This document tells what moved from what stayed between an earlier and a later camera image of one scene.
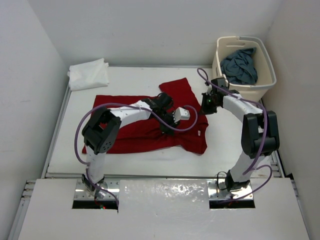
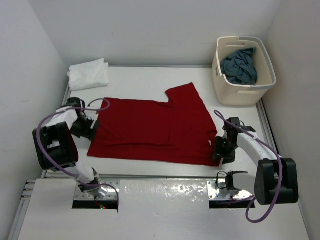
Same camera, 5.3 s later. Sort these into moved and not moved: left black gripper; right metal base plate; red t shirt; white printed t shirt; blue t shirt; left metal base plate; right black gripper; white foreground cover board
Moved: left black gripper; right black gripper; red t shirt
Not moved: blue t shirt; white foreground cover board; right metal base plate; left metal base plate; white printed t shirt
